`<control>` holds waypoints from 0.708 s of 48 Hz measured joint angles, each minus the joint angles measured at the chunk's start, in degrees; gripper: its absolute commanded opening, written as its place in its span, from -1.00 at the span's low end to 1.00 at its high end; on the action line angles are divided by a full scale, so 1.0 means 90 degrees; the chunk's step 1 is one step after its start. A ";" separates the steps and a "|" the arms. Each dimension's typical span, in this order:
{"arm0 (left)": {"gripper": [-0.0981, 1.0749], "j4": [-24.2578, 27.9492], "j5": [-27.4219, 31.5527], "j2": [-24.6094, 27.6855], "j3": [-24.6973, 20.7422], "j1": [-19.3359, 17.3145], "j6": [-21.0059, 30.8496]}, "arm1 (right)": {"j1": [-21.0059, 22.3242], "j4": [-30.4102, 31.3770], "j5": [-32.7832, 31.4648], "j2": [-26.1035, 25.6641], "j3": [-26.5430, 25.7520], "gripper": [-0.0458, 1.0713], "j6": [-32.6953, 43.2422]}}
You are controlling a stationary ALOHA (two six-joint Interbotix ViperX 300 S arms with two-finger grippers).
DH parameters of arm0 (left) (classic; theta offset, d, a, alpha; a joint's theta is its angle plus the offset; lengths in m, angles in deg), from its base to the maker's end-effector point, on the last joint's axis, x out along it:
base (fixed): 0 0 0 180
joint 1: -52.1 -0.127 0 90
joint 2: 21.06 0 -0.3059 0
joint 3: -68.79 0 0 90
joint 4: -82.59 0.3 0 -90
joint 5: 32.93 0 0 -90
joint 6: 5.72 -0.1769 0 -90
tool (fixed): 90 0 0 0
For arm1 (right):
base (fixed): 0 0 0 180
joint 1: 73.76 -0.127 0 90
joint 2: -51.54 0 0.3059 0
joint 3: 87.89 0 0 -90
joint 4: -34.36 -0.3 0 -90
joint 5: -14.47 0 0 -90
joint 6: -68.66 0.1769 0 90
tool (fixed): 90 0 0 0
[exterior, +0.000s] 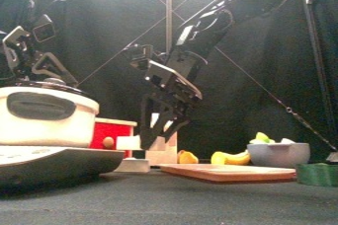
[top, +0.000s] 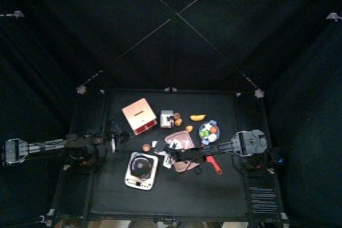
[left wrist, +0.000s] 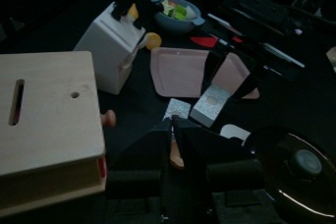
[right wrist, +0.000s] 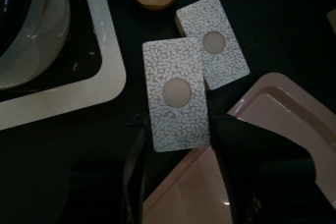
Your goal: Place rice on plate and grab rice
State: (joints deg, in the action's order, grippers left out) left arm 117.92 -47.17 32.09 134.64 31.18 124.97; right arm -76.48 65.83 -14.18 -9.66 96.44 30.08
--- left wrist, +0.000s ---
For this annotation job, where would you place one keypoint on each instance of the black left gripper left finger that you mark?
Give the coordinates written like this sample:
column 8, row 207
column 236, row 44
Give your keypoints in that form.
column 140, row 162

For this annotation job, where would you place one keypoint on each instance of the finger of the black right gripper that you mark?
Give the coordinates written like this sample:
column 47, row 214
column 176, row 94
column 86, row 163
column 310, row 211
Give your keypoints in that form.
column 248, row 79
column 214, row 67

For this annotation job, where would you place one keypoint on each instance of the red toy knife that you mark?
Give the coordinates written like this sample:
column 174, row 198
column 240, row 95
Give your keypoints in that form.
column 204, row 41

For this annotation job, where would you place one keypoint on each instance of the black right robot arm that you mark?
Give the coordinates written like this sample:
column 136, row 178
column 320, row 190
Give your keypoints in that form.
column 280, row 28

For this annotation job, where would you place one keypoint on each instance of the pink toy plate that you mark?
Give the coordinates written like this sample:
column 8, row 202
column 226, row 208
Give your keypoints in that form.
column 179, row 72

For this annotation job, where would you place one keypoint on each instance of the brown toy sausage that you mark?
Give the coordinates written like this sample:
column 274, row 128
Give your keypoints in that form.
column 176, row 156

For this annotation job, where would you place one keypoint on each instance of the round orange toy food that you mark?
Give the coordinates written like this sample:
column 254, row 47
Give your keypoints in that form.
column 154, row 40

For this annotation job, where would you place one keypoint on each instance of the red and cream box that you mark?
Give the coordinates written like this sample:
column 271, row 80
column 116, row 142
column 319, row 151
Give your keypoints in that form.
column 48, row 129

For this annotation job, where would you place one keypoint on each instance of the plain white rice block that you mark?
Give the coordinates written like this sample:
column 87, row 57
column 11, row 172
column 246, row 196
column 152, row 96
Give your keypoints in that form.
column 234, row 133

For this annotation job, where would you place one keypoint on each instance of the yellow toy food piece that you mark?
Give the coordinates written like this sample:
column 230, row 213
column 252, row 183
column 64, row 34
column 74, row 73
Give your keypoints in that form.
column 132, row 12

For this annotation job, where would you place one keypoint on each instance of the green toy vegetable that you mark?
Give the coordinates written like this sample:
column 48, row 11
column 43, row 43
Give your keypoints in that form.
column 179, row 11

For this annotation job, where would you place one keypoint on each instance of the small speckled white rice block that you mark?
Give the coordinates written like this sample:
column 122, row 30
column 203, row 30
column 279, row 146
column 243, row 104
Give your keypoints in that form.
column 178, row 108

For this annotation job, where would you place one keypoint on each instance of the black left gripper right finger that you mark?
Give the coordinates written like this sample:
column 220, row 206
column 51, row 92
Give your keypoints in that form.
column 210, row 159

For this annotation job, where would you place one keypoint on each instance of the grey toy utensil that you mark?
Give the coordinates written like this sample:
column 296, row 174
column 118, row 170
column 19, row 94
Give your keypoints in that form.
column 131, row 56

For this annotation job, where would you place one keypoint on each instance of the black pot with lid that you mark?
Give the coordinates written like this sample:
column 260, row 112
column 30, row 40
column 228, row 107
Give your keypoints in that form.
column 298, row 172

